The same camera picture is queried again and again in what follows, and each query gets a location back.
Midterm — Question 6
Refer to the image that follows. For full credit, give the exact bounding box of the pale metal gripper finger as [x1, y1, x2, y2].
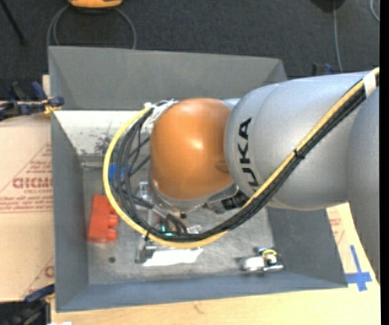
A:
[138, 180, 156, 211]
[135, 242, 158, 264]

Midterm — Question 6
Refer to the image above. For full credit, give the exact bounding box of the white flat packet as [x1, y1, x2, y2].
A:
[142, 247, 204, 267]

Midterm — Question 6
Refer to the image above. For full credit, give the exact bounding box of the blue block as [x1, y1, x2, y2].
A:
[108, 162, 131, 187]

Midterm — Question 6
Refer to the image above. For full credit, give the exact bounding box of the orange-red toy brick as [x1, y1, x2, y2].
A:
[87, 194, 120, 244]

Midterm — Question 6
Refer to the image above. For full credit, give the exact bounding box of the silver and yellow small tool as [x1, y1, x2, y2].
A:
[242, 247, 285, 273]

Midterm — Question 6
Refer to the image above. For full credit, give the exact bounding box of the grey metal bin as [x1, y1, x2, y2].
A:
[47, 45, 349, 313]

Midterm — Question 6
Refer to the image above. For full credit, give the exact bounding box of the black cylinder on white bracket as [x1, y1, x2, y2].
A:
[204, 192, 251, 215]

